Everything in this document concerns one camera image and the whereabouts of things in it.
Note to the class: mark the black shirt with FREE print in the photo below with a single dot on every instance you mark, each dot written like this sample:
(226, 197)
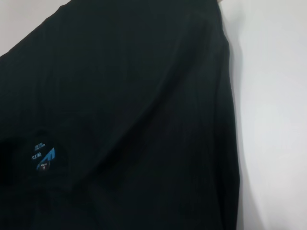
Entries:
(120, 107)

